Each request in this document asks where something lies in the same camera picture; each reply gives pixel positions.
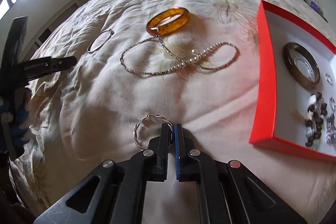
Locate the large twisted silver hoop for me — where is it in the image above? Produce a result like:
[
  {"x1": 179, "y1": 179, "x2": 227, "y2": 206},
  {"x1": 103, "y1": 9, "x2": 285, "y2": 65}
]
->
[{"x1": 133, "y1": 113, "x2": 173, "y2": 151}]

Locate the silver charm bracelet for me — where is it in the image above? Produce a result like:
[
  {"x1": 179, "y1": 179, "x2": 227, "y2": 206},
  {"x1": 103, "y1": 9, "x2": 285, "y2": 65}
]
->
[{"x1": 325, "y1": 113, "x2": 336, "y2": 147}]

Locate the dark beaded bracelet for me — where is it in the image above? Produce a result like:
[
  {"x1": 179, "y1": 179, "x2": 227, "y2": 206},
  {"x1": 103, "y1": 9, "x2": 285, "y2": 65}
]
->
[{"x1": 294, "y1": 91, "x2": 329, "y2": 148}]

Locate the dark olive bangle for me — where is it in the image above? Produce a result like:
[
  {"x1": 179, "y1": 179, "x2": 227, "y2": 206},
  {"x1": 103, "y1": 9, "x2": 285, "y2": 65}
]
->
[{"x1": 282, "y1": 42, "x2": 321, "y2": 90}]

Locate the red jewelry box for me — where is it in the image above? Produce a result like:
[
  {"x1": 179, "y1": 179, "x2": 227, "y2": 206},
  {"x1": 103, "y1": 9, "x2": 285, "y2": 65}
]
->
[{"x1": 249, "y1": 1, "x2": 335, "y2": 162}]

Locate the gloved left hand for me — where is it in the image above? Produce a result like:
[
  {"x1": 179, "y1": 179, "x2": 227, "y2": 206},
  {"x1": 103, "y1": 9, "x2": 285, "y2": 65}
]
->
[{"x1": 1, "y1": 88, "x2": 32, "y2": 148}]

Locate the thin silver bangle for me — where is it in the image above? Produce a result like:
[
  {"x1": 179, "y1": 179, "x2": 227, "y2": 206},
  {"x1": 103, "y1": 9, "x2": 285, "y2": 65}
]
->
[{"x1": 87, "y1": 28, "x2": 114, "y2": 54}]

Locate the floral cream bedspread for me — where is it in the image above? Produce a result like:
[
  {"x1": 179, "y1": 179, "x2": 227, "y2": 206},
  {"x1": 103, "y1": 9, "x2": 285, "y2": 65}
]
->
[{"x1": 12, "y1": 0, "x2": 335, "y2": 223}]

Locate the amber orange bangle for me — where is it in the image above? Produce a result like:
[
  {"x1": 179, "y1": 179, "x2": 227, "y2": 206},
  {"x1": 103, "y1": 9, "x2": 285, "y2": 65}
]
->
[{"x1": 146, "y1": 7, "x2": 190, "y2": 36}]

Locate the wooden nightstand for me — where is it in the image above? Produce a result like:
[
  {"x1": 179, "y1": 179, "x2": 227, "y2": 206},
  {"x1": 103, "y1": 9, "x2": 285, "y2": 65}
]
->
[{"x1": 303, "y1": 0, "x2": 328, "y2": 22}]

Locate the low wooden wall cabinet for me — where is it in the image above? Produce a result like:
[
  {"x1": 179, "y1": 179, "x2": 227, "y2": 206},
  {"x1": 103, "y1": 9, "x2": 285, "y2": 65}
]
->
[{"x1": 19, "y1": 0, "x2": 90, "y2": 61}]

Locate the long silver chain necklace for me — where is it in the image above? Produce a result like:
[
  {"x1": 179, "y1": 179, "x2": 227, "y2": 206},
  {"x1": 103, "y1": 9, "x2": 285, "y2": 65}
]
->
[{"x1": 119, "y1": 35, "x2": 240, "y2": 76}]

